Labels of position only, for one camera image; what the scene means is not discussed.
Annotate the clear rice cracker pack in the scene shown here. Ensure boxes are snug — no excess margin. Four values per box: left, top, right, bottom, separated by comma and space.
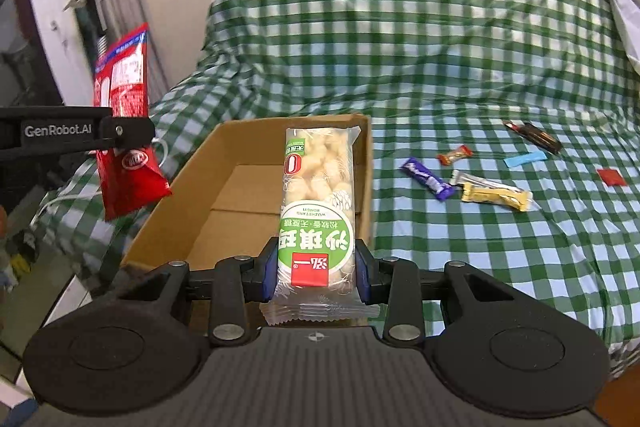
262, 127, 380, 326

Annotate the red snack bar wrapper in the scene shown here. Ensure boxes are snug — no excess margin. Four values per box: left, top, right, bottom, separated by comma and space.
93, 24, 171, 221

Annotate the purple chocolate bar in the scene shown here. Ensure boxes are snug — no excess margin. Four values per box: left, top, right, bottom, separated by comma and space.
400, 157, 456, 202

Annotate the silver snack stick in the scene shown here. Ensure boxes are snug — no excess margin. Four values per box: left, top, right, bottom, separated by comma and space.
449, 169, 524, 193

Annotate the small red-brown candy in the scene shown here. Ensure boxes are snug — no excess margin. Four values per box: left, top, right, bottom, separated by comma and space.
437, 144, 474, 166

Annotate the yellow snack bar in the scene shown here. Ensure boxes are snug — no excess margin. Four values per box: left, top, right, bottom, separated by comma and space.
461, 183, 533, 211

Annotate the blue stick packet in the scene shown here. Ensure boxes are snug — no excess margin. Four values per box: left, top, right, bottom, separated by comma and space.
503, 150, 547, 168

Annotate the thin red stick packet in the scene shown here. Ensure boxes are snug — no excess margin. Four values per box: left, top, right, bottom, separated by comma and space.
503, 121, 521, 133

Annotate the black chocolate bar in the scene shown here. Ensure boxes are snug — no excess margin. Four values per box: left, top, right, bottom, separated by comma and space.
518, 122, 562, 155

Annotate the small red square packet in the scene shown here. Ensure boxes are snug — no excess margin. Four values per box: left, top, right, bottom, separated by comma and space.
597, 168, 627, 186

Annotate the person's left hand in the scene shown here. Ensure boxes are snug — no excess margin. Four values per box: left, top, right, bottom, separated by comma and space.
0, 205, 8, 248

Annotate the open cardboard box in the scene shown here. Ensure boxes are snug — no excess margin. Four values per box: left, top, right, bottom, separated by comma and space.
120, 114, 373, 272

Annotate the green checkered sofa cover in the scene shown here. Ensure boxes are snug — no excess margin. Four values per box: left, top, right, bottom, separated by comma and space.
32, 0, 639, 372

